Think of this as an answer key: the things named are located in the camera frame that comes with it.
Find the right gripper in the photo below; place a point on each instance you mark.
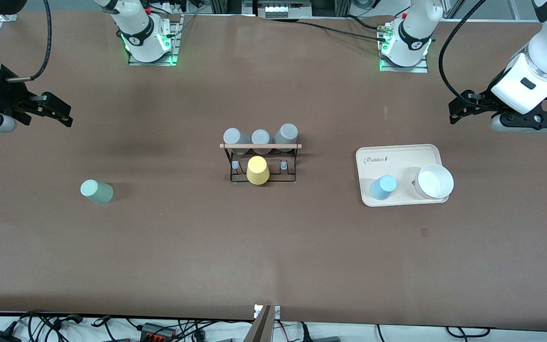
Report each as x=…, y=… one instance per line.
x=6, y=97

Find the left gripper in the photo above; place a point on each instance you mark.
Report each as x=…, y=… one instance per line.
x=483, y=102

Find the mint green cup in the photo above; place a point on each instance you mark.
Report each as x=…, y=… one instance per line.
x=97, y=191

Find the light blue cup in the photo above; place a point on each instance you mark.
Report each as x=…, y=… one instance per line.
x=382, y=188

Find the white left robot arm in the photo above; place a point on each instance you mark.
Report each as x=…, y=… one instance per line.
x=416, y=33

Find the white bowl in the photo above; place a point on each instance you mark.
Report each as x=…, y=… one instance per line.
x=435, y=181

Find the cream plastic tray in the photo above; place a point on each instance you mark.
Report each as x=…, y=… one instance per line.
x=387, y=166

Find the grey cup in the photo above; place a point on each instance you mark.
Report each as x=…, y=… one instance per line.
x=261, y=137
x=286, y=134
x=234, y=137

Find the grey connector box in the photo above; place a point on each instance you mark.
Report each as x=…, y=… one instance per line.
x=283, y=8

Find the yellow cup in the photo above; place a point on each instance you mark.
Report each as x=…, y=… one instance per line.
x=257, y=172

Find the black power adapter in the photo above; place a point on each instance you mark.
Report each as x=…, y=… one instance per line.
x=0, y=337

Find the black power strip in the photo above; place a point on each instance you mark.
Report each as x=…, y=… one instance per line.
x=157, y=331

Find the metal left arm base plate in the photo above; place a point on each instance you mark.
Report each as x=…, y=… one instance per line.
x=404, y=69

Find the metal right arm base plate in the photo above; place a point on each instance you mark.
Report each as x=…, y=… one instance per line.
x=174, y=47

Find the grey camera mount bar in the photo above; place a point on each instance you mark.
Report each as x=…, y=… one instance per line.
x=261, y=325

